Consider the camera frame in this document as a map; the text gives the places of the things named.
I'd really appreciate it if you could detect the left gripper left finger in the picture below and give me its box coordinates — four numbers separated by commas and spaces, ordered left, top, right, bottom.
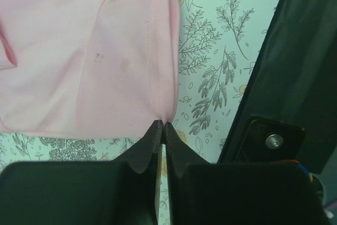
113, 120, 163, 224

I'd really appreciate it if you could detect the pink t shirt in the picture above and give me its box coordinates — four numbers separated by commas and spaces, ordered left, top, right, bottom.
1, 0, 180, 139

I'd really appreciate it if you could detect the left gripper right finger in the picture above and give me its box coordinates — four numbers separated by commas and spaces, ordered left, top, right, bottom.
164, 123, 210, 224

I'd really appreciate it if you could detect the floral table mat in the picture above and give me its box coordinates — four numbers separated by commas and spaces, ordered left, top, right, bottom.
1, 0, 278, 224

